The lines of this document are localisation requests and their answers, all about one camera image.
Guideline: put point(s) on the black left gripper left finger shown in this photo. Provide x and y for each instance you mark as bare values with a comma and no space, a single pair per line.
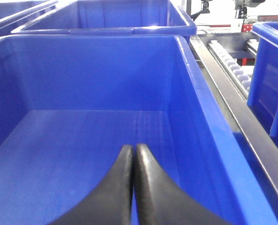
109,203

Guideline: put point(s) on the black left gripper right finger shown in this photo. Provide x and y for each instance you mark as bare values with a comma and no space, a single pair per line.
160,201

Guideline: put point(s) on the stainless steel shelf rack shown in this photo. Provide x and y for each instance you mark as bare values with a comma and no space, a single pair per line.
232,99

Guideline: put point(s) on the large blue plastic bin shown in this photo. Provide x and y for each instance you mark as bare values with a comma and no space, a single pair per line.
68,103

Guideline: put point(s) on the white roller track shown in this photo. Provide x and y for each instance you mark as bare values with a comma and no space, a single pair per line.
241,79

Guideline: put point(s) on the blue plastic bin right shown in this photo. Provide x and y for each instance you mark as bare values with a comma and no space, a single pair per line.
263,93

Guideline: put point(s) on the blue plastic bin behind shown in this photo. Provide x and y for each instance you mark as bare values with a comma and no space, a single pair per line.
113,17

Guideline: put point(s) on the blue plastic bin left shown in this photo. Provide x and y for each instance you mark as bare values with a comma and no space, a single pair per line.
14,14

